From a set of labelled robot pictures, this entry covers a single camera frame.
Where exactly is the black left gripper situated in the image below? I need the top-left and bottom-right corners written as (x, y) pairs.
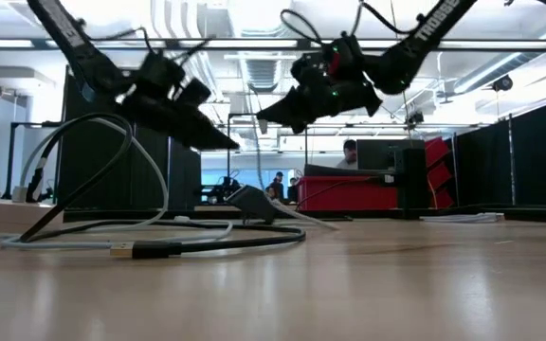
top-left (118, 87), bottom-right (241, 151)

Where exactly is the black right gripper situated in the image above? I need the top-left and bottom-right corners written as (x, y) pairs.
top-left (256, 82), bottom-right (384, 135)

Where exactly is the black USB charger box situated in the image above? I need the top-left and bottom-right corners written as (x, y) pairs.
top-left (227, 184), bottom-right (282, 226)

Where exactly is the white USB cable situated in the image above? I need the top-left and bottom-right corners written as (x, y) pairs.
top-left (418, 212), bottom-right (501, 224)
top-left (267, 196), bottom-right (340, 232)

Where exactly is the thick black USB cable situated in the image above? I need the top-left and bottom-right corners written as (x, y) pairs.
top-left (16, 112), bottom-right (307, 260)

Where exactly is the black tower power strip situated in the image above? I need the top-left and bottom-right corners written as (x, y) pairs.
top-left (394, 148), bottom-right (429, 220)

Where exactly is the pale grey braided USB cable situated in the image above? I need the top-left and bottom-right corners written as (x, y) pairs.
top-left (0, 117), bottom-right (235, 252)

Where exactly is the light wood desk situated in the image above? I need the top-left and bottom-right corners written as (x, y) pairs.
top-left (193, 204), bottom-right (236, 213)

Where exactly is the black monitor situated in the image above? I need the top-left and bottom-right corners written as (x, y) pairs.
top-left (355, 139), bottom-right (426, 171)

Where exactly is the red storage bin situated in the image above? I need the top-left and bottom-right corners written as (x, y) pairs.
top-left (296, 175), bottom-right (398, 212)

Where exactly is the red bin rack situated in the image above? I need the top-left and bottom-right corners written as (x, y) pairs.
top-left (424, 136), bottom-right (458, 210)

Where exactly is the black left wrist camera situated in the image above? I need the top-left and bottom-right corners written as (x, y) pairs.
top-left (175, 78), bottom-right (213, 109)

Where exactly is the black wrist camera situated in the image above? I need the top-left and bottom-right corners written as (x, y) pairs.
top-left (175, 78), bottom-right (213, 109)
top-left (291, 51), bottom-right (324, 86)

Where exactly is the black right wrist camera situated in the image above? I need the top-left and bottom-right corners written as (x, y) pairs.
top-left (291, 51), bottom-right (324, 86)

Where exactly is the black background rig frame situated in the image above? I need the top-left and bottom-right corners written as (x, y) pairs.
top-left (6, 121), bottom-right (64, 200)
top-left (226, 112), bottom-right (310, 206)

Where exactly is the black table frame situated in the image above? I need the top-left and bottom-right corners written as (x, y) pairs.
top-left (63, 206), bottom-right (546, 225)

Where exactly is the black overhead frame beam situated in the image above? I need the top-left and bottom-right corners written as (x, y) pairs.
top-left (0, 38), bottom-right (546, 53)

